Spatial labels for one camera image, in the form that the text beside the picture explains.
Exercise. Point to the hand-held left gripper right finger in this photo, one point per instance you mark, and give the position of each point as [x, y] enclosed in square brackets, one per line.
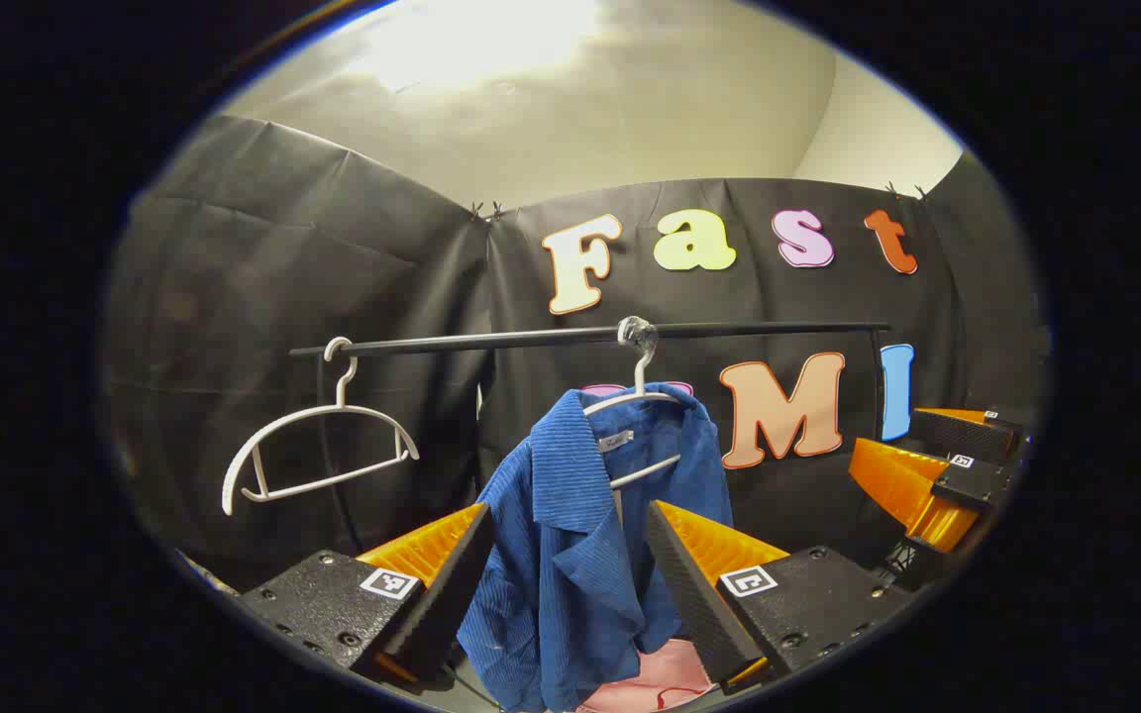
[689, 584]

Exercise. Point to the white hanger with taped hook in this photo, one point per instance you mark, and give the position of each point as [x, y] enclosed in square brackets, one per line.
[640, 381]

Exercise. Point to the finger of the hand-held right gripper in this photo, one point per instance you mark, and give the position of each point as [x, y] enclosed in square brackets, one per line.
[967, 480]
[957, 434]

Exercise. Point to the pink laundry hamper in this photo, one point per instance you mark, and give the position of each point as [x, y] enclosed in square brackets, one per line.
[670, 675]

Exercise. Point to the black clothes rail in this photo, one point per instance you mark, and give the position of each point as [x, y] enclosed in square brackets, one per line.
[491, 340]

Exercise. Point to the white plastic hanger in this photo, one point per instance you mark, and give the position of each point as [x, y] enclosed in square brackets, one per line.
[338, 408]

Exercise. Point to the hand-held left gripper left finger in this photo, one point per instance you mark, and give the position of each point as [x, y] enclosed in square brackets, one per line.
[452, 584]

